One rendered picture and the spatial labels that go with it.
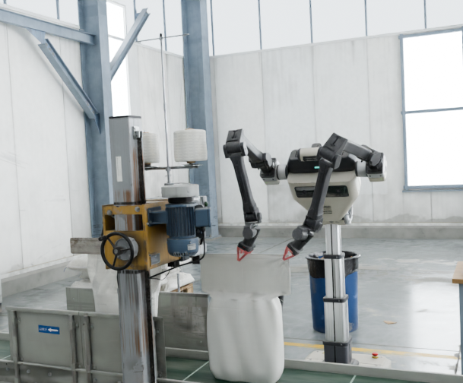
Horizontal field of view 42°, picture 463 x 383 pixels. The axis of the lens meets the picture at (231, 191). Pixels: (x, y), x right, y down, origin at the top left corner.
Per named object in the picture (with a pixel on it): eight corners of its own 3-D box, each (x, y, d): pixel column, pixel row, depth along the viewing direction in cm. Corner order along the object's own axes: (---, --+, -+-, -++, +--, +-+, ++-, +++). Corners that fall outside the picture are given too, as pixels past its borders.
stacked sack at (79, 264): (137, 261, 642) (136, 248, 641) (97, 273, 583) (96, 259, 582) (104, 261, 661) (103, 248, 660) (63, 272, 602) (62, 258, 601)
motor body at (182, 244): (204, 252, 292) (201, 201, 291) (190, 257, 278) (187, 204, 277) (177, 251, 298) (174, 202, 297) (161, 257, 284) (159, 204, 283)
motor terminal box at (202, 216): (212, 229, 293) (211, 206, 292) (211, 231, 283) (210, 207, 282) (195, 230, 293) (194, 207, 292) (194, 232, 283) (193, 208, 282)
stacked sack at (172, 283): (196, 284, 687) (195, 270, 686) (167, 297, 626) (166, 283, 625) (164, 283, 704) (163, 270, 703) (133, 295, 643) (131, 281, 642)
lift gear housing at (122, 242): (139, 259, 283) (137, 235, 282) (132, 261, 278) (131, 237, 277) (120, 258, 287) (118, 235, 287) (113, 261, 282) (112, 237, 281)
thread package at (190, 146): (213, 162, 304) (211, 128, 303) (198, 163, 289) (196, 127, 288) (184, 163, 310) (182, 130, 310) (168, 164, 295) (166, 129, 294)
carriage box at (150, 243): (182, 259, 311) (179, 198, 309) (147, 271, 280) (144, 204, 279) (141, 257, 321) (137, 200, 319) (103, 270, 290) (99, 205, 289)
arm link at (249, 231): (261, 211, 308) (245, 213, 311) (254, 214, 297) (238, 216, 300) (264, 234, 308) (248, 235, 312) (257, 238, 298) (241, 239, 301)
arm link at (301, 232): (324, 223, 295) (310, 215, 300) (312, 222, 286) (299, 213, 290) (312, 245, 297) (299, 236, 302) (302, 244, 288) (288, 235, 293)
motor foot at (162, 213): (177, 223, 291) (176, 205, 290) (165, 226, 280) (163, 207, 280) (160, 223, 295) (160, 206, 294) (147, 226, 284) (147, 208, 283)
